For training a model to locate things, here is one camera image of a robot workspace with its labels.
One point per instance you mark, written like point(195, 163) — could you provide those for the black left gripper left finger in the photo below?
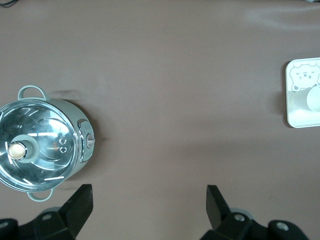
point(70, 215)

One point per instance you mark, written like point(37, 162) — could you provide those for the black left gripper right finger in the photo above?
point(220, 217)

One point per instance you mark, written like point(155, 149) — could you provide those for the white IKEA cup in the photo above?
point(307, 98)

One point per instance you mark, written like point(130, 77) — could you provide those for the glass pot lid copper knob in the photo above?
point(50, 130)

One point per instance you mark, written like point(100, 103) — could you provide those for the sage green electric cooking pot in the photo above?
point(75, 110)

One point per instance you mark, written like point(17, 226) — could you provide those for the cream tray with bear print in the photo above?
point(300, 120)

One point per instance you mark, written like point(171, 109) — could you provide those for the brown table mat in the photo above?
point(162, 87)

